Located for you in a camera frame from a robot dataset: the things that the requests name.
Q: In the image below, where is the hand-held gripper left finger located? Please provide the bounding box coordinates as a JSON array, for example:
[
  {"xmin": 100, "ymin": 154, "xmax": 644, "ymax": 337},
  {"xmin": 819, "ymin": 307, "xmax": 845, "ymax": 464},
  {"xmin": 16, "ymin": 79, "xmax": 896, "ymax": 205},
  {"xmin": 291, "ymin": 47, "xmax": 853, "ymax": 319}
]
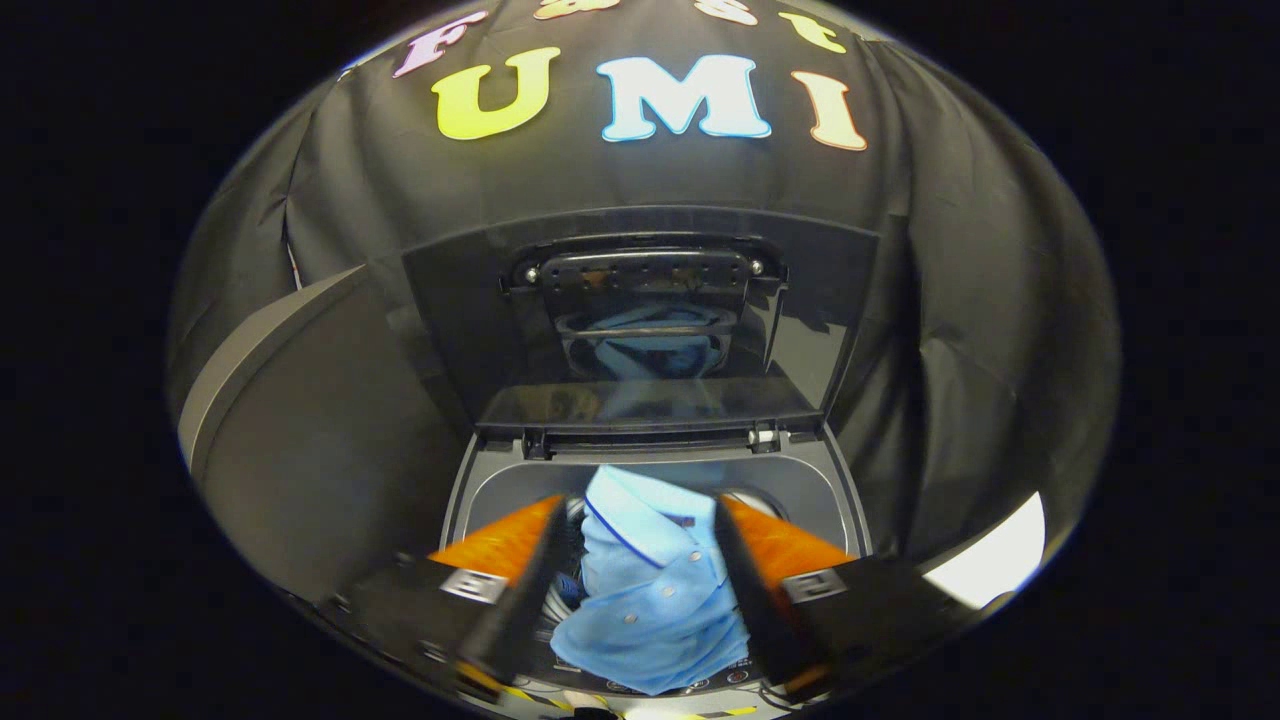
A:
[{"xmin": 320, "ymin": 493, "xmax": 571, "ymax": 703}]

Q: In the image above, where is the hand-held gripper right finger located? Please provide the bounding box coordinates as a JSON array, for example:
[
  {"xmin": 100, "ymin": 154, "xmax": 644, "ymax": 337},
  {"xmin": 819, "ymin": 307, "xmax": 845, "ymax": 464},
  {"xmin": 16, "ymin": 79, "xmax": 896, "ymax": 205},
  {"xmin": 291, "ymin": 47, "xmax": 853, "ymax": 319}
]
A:
[{"xmin": 712, "ymin": 493, "xmax": 987, "ymax": 703}]

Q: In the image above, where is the light blue polo shirt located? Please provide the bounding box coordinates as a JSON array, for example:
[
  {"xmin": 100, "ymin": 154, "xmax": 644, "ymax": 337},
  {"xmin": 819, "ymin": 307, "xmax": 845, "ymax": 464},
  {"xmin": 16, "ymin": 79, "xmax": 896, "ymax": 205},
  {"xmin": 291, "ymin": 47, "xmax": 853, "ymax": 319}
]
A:
[{"xmin": 550, "ymin": 464, "xmax": 751, "ymax": 697}]

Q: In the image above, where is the grey washing machine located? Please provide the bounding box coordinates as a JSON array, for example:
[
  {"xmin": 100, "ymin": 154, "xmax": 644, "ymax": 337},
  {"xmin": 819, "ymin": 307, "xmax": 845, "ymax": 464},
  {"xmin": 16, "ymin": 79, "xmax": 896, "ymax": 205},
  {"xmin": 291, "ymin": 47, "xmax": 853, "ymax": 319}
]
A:
[{"xmin": 440, "ymin": 425, "xmax": 873, "ymax": 717}]

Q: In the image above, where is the dark washing machine lid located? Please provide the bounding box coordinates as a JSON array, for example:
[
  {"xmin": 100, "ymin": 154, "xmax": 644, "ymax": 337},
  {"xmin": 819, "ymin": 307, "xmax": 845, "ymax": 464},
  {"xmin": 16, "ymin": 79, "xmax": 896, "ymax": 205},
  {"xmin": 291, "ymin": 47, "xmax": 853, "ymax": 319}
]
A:
[{"xmin": 400, "ymin": 205, "xmax": 882, "ymax": 437}]

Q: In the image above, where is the white flat sheet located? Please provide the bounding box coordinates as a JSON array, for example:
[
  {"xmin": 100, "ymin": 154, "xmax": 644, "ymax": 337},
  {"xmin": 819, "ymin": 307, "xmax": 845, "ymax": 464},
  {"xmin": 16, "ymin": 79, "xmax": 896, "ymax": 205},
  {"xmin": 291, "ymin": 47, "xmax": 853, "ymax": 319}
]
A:
[{"xmin": 922, "ymin": 492, "xmax": 1047, "ymax": 609}]

